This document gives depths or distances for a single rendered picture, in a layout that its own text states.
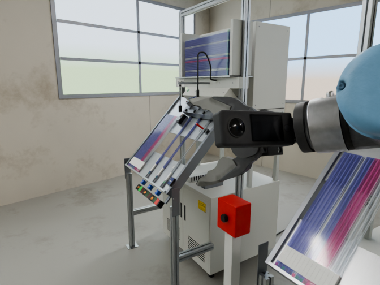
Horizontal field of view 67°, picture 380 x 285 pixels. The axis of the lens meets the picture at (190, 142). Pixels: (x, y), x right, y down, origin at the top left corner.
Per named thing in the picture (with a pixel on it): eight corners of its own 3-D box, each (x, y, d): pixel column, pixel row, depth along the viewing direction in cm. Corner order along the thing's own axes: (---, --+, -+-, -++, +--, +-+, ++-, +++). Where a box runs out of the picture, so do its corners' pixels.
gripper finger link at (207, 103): (204, 104, 55) (242, 126, 50) (185, 100, 50) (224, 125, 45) (211, 90, 54) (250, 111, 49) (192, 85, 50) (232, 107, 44)
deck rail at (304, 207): (276, 271, 103) (268, 264, 100) (272, 268, 105) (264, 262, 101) (367, 124, 119) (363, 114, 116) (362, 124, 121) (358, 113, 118)
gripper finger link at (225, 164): (220, 194, 53) (255, 162, 48) (202, 199, 48) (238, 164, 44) (211, 181, 54) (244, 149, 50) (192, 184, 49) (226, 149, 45)
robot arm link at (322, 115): (343, 151, 34) (335, 83, 34) (303, 154, 37) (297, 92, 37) (354, 150, 40) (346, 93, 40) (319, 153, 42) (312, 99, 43)
